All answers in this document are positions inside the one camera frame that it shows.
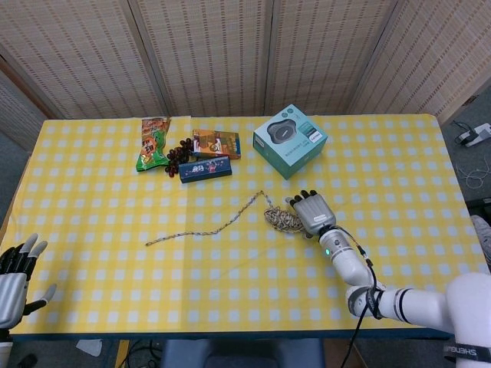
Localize grey black left robot hand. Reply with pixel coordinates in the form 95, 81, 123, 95
0, 232, 58, 330

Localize grey black right robot hand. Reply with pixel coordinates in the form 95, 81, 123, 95
284, 189, 339, 239

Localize beige black braided rope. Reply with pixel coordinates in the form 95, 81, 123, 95
145, 190, 308, 248

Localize teal speaker product box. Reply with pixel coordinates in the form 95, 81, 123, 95
252, 103, 328, 180

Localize white paper scrap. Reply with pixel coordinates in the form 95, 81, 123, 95
75, 339, 104, 357

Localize yellow white checked tablecloth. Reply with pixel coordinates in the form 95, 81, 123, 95
0, 113, 491, 338

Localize dark blue long box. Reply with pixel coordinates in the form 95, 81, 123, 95
178, 156, 233, 185

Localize orange colourful printed box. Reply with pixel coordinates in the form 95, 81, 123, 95
191, 129, 242, 160

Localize dark red grape bunch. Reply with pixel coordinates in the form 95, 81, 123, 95
164, 137, 194, 179

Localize blue chair seat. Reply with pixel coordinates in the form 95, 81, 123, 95
159, 337, 325, 368

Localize green orange snack bag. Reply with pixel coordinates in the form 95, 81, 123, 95
135, 117, 172, 173

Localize white power strip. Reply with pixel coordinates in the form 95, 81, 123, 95
454, 122, 491, 149

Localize woven folding screen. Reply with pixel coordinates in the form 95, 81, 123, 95
0, 0, 491, 126

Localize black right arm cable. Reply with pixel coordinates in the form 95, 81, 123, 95
333, 225, 387, 368

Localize black floor cables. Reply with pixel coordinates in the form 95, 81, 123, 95
130, 339, 162, 368

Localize thin white floor cable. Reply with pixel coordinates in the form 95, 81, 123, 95
458, 160, 491, 189

